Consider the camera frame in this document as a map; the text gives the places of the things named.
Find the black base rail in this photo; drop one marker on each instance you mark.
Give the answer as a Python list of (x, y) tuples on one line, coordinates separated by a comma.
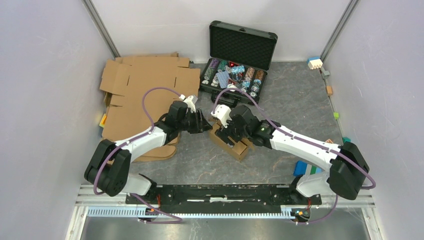
[(226, 198)]

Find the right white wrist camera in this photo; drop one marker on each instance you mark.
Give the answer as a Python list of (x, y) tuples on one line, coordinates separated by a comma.
[(222, 113)]

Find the blue block near base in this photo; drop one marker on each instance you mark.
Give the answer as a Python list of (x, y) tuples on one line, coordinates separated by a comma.
[(303, 168)]

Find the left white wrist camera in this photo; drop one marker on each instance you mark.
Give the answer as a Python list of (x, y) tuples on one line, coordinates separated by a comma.
[(190, 101)]

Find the grey small block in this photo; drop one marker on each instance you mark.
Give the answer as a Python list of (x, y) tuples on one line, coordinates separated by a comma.
[(325, 73)]

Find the stack of cardboard blanks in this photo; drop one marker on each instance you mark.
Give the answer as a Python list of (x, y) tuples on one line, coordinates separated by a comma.
[(140, 89)]

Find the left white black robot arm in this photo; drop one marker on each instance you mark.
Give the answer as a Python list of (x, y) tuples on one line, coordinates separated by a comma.
[(109, 167)]

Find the black poker chip case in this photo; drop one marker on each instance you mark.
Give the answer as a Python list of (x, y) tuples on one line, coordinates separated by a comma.
[(239, 60)]

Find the teal small block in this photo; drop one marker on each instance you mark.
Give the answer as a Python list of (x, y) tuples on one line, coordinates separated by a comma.
[(346, 139)]

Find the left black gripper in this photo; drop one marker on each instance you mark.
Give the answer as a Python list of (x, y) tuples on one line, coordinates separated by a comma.
[(201, 123)]

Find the orange small block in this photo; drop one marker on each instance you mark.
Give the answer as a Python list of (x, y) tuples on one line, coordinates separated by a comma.
[(329, 90)]

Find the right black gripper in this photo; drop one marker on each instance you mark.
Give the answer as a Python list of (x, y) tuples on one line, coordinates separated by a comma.
[(224, 132)]

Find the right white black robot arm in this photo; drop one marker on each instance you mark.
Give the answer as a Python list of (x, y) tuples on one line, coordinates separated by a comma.
[(343, 167)]

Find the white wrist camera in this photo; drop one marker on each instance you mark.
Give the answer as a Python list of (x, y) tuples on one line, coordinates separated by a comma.
[(222, 113), (190, 101)]

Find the brown cardboard box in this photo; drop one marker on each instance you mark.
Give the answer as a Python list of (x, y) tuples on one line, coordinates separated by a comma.
[(237, 149)]

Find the blue white toy block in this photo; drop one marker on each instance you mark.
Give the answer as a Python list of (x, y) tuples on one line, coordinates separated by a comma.
[(314, 63)]

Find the yellow orange block at left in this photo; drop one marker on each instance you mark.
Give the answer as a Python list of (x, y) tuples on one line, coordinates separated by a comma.
[(103, 120)]

